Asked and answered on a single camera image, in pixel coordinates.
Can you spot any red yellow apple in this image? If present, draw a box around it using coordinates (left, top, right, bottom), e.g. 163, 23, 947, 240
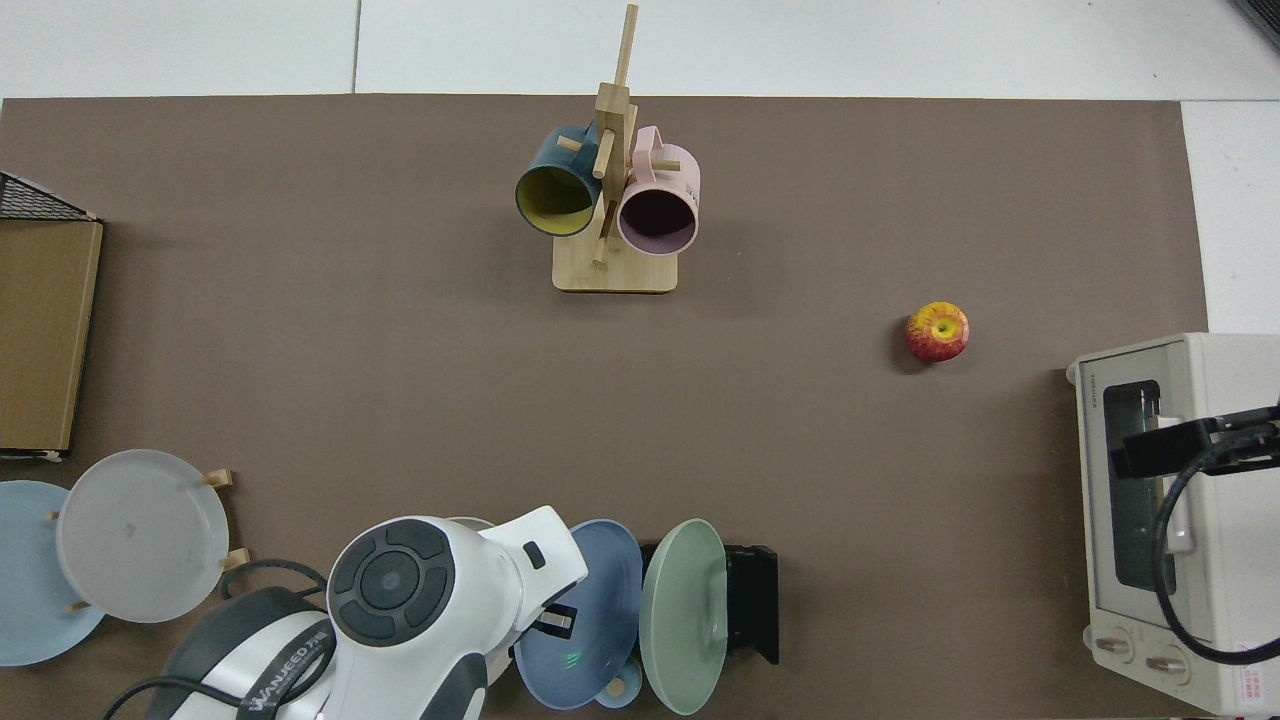
906, 301, 970, 364

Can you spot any green plate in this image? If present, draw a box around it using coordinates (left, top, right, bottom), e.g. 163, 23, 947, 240
638, 517, 729, 717

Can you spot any black dish rack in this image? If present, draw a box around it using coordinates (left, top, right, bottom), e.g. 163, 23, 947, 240
640, 543, 780, 666

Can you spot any wooden peg plate rack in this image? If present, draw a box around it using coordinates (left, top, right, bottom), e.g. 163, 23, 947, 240
45, 468, 251, 613

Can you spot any grey white plate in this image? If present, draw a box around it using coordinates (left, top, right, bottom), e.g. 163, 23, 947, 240
55, 449, 231, 625

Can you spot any light blue plate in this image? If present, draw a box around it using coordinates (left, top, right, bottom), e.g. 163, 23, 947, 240
0, 480, 109, 668

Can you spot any small blue round thing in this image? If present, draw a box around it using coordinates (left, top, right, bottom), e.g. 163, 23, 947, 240
598, 662, 644, 711

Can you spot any pale toaster oven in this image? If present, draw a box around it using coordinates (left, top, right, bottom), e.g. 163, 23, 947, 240
1065, 333, 1280, 717

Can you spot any brown table cloth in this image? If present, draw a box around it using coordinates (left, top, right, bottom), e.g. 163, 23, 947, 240
0, 95, 1211, 720

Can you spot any wooden cup stand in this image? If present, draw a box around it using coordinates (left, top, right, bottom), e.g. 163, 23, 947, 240
552, 3, 682, 295

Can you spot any dark object at table corner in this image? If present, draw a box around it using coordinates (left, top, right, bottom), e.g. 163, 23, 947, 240
1228, 0, 1280, 51

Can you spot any dark teal cup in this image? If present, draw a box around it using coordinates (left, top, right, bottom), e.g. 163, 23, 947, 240
514, 123, 603, 239

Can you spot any pink cup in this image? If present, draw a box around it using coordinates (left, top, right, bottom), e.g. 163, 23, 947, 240
616, 125, 702, 256

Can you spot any white toaster oven handle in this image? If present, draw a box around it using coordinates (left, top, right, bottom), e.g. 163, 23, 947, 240
1155, 413, 1198, 557

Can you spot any wire basket with wooden floor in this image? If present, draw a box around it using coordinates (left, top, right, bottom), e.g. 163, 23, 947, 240
0, 172, 104, 463

